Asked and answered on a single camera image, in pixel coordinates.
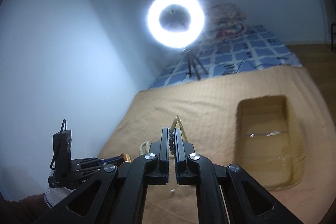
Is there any small pearl bracelet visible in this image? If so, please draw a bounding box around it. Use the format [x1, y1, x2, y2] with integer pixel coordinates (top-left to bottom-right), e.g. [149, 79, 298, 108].
[168, 115, 189, 156]

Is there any brown leather strap watch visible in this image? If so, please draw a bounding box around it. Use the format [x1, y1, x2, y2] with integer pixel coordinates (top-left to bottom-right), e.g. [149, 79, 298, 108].
[119, 153, 131, 166]

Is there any dark sleeved left forearm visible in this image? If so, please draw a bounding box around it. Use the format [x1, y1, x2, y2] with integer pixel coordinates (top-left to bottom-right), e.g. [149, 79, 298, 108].
[1, 194, 50, 223]

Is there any white gloved left hand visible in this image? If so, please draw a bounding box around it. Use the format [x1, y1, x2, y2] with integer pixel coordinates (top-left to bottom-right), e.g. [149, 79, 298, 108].
[43, 187, 74, 208]

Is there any open cardboard box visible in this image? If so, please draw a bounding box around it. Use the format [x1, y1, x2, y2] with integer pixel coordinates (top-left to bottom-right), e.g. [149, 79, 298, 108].
[234, 95, 306, 191]

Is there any tan blanket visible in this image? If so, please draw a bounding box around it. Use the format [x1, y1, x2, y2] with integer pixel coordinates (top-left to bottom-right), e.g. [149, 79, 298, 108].
[99, 66, 335, 223]

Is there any black tripod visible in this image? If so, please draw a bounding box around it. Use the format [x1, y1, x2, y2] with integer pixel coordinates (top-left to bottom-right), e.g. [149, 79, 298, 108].
[183, 48, 209, 80]

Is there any blue white checkered bedsheet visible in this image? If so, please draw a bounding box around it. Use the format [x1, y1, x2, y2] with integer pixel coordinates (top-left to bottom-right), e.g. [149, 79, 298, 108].
[150, 25, 302, 89]

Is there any stack of floral quilts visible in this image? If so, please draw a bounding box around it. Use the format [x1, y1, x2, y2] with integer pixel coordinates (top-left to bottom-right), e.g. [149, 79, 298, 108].
[203, 3, 247, 40]

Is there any black clothes rack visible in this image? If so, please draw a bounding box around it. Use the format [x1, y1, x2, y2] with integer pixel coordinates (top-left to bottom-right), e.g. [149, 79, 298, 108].
[330, 23, 336, 51]

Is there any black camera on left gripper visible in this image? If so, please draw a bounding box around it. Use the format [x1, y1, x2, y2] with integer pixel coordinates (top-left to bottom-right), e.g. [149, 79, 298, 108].
[50, 119, 72, 188]

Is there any black cable on bed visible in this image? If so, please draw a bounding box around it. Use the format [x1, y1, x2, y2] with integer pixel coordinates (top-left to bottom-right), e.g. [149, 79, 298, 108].
[231, 57, 289, 75]

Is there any bright ring light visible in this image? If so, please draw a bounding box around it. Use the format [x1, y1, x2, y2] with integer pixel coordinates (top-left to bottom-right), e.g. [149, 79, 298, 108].
[147, 0, 205, 49]

